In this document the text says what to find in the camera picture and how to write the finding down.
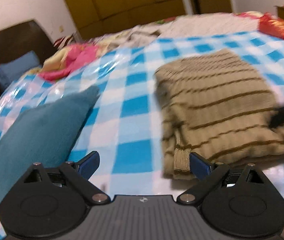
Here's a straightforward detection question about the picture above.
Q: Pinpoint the dark wooden headboard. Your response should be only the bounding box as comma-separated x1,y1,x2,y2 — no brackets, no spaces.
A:
0,20,57,96

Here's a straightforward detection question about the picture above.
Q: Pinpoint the white floral bed sheet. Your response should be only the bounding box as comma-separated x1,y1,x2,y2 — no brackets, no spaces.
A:
91,10,265,46

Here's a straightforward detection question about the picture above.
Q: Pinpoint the beige crumpled garment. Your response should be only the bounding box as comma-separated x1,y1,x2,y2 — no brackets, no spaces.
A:
96,25,161,52

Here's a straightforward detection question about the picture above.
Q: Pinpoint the blue white checkered plastic sheet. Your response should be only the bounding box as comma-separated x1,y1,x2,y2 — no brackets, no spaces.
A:
0,30,284,240

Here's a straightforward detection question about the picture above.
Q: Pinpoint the blue pillow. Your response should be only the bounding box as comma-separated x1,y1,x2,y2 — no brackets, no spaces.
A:
0,51,42,92

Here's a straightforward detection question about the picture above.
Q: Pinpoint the red printed tote bag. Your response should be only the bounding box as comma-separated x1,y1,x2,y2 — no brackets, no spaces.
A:
258,13,284,40

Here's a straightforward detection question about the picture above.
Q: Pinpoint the red white striped cloth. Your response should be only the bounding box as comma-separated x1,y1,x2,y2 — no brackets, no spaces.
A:
54,35,75,49

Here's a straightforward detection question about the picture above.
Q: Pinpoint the teal folded sweater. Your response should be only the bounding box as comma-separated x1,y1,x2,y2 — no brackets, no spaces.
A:
0,86,99,202

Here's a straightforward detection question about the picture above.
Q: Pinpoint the beige striped knit sweater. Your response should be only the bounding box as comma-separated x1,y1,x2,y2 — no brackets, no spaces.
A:
154,49,284,179

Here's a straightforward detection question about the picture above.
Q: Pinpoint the brown wooden wardrobe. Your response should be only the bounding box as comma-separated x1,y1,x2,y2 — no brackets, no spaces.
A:
65,0,185,40

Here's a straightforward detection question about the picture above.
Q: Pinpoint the pink floral quilt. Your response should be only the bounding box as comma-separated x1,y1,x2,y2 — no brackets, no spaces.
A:
38,43,99,81

